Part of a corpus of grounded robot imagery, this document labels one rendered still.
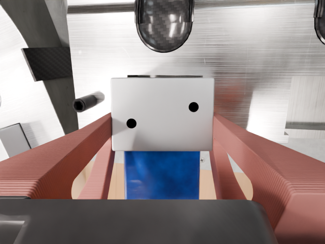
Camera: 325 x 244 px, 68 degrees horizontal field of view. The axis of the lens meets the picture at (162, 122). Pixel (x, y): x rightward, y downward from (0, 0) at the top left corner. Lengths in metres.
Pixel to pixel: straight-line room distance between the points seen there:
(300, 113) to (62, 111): 0.21
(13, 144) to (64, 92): 0.07
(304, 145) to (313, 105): 0.09
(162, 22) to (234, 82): 0.06
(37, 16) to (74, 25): 0.10
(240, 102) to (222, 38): 0.04
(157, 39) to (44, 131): 0.15
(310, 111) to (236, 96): 0.07
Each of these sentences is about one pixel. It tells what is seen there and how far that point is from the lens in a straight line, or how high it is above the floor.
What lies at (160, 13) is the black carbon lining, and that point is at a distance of 0.17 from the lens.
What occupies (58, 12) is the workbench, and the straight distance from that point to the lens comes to 0.30.
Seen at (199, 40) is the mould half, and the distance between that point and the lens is 0.16.
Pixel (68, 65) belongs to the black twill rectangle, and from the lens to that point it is 0.28.
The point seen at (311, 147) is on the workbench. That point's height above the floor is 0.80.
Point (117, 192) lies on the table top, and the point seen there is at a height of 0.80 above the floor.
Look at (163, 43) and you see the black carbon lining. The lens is 0.17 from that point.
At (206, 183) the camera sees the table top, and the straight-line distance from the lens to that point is 0.30.
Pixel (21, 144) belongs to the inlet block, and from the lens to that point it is 0.27.
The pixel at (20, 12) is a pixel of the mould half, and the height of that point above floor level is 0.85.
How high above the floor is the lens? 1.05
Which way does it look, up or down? 71 degrees down
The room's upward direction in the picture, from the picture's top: 146 degrees counter-clockwise
